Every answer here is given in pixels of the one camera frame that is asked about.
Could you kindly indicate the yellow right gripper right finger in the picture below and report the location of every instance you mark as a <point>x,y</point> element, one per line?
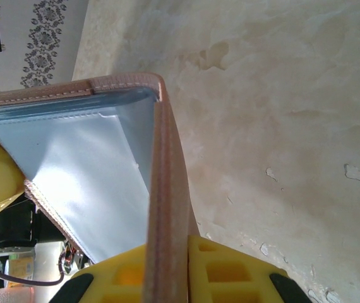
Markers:
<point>230,277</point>

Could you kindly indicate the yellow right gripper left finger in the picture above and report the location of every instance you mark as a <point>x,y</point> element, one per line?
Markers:
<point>120,277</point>

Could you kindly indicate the pink leather card holder wallet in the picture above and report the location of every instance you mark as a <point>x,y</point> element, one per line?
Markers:
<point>170,189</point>

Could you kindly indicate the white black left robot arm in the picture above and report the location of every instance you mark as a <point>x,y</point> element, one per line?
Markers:
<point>9,221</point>

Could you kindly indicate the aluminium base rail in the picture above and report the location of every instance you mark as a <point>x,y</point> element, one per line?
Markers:
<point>6,248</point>

